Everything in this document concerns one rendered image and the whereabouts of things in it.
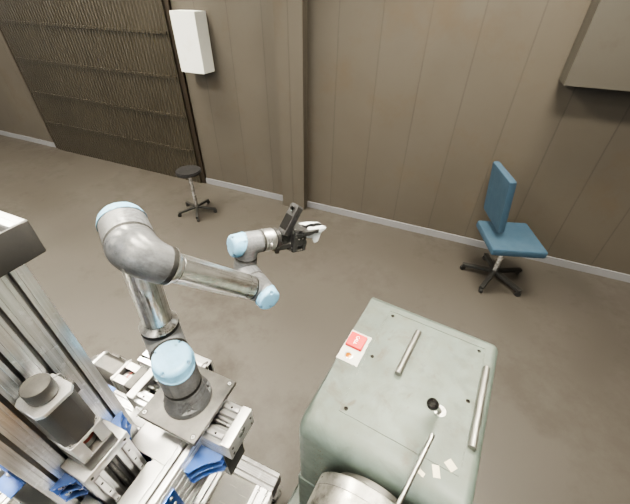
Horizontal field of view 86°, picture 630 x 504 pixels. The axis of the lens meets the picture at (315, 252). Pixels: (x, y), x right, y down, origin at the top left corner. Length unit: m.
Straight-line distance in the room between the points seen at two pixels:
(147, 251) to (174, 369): 0.39
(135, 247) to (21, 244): 0.37
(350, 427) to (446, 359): 0.41
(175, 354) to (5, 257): 0.69
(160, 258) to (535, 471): 2.43
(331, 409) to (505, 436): 1.79
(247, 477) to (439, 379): 1.26
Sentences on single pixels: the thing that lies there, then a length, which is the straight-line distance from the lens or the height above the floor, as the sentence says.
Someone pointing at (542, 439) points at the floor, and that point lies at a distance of 2.83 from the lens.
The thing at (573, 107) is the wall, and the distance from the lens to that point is 3.61.
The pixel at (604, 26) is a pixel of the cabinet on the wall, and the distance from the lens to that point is 3.27.
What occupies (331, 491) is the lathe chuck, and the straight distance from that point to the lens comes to 1.08.
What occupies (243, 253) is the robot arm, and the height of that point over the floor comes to 1.58.
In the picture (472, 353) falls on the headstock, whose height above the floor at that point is 1.26.
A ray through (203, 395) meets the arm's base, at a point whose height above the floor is 1.21.
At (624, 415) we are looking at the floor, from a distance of 3.26.
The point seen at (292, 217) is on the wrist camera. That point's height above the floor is 1.63.
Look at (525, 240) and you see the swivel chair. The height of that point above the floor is 0.51.
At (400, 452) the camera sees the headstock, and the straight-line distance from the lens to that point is 1.08.
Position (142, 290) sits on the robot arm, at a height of 1.58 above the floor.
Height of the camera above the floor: 2.24
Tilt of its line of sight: 38 degrees down
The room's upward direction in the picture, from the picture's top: 1 degrees clockwise
